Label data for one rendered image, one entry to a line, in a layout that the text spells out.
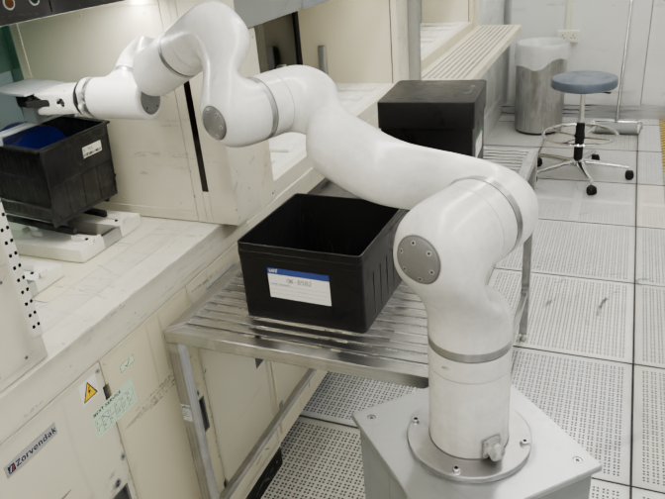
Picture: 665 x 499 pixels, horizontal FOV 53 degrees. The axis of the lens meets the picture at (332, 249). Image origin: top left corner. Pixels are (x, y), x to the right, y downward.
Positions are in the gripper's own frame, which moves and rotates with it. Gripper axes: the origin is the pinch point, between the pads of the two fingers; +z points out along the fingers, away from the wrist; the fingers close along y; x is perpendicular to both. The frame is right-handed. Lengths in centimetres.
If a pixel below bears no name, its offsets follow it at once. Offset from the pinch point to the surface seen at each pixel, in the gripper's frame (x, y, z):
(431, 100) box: -20, 79, -68
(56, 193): -18.8, -8.2, -8.3
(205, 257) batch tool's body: -39, 7, -32
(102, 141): -12.2, 8.2, -8.9
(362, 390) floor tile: -121, 68, -44
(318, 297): -38, -5, -66
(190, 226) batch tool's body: -34.2, 12.8, -25.5
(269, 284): -37, -5, -56
